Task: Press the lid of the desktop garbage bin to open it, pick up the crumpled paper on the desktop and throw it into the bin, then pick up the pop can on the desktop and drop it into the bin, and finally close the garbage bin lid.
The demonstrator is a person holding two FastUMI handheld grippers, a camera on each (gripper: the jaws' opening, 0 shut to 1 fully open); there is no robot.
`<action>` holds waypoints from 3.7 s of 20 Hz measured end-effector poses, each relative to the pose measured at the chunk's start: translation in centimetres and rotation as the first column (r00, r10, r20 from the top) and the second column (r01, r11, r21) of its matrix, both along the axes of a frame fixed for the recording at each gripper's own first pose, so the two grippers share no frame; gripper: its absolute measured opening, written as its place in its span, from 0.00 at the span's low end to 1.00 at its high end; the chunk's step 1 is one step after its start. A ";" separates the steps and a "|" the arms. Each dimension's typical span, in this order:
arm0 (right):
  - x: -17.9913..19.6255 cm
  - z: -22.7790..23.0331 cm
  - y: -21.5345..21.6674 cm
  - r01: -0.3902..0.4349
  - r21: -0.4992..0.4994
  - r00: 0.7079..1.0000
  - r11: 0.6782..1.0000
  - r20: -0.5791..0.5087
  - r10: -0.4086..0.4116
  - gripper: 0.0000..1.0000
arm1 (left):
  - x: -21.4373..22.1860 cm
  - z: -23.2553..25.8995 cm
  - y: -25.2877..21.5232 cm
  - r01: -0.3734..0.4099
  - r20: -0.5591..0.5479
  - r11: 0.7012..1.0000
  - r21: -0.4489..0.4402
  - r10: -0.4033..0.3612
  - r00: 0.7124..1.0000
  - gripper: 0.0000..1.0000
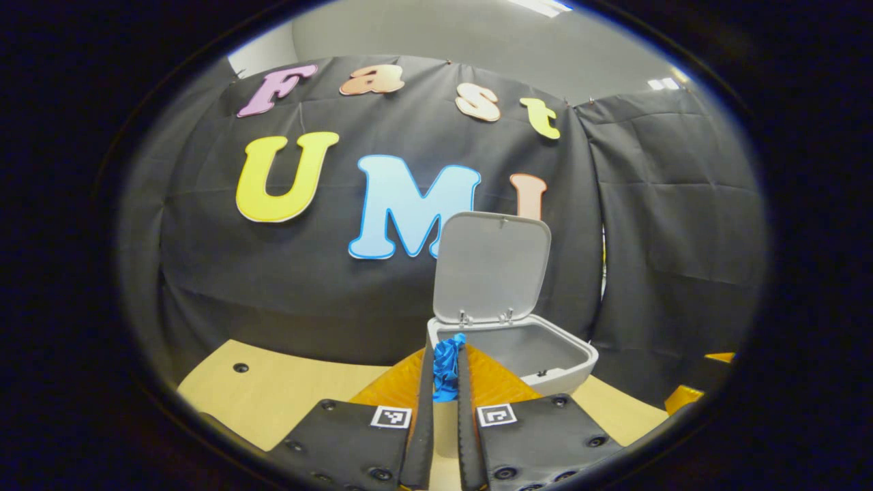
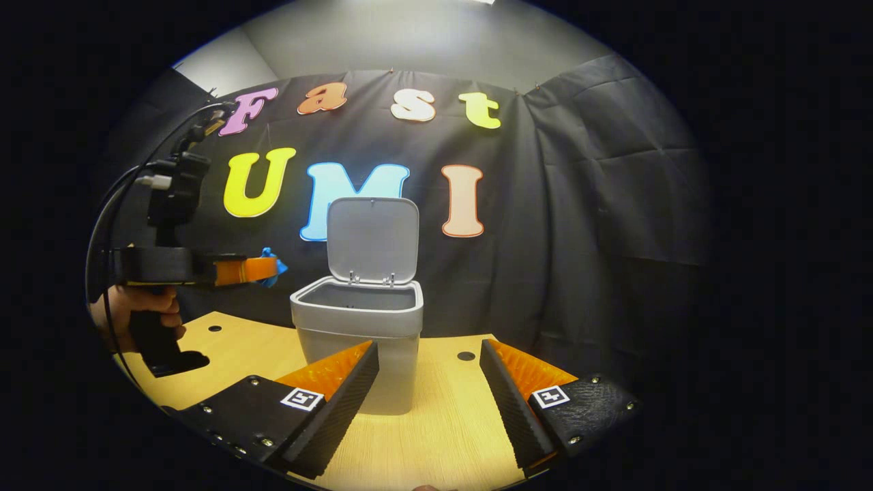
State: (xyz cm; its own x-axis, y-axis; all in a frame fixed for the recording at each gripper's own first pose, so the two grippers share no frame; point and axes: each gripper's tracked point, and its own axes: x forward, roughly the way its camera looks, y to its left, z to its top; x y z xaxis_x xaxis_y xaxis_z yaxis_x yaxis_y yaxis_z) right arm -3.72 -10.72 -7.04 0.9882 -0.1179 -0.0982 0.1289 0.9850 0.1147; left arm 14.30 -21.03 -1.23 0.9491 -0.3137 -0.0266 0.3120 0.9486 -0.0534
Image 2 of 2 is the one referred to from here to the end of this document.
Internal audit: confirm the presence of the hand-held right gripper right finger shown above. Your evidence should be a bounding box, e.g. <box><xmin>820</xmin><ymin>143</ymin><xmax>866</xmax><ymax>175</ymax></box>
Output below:
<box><xmin>479</xmin><ymin>339</ymin><xmax>642</xmax><ymax>478</ymax></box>

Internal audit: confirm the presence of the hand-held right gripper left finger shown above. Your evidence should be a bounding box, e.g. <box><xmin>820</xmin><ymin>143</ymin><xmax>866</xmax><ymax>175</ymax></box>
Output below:
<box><xmin>181</xmin><ymin>341</ymin><xmax>380</xmax><ymax>480</ymax></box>

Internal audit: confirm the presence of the blue paper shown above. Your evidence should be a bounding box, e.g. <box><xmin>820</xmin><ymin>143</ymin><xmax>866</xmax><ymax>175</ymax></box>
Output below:
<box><xmin>259</xmin><ymin>247</ymin><xmax>288</xmax><ymax>288</ymax></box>

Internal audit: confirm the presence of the white desktop garbage bin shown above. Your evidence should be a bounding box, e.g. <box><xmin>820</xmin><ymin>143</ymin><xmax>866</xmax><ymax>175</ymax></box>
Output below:
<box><xmin>290</xmin><ymin>196</ymin><xmax>424</xmax><ymax>415</ymax></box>

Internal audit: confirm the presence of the wooden desktop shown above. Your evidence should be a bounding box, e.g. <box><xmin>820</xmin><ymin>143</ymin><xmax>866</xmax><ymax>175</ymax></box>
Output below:
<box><xmin>113</xmin><ymin>312</ymin><xmax>587</xmax><ymax>491</ymax></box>

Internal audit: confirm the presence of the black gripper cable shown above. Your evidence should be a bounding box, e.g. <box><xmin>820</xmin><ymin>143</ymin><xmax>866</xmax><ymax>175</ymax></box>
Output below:
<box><xmin>85</xmin><ymin>102</ymin><xmax>226</xmax><ymax>383</ymax></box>

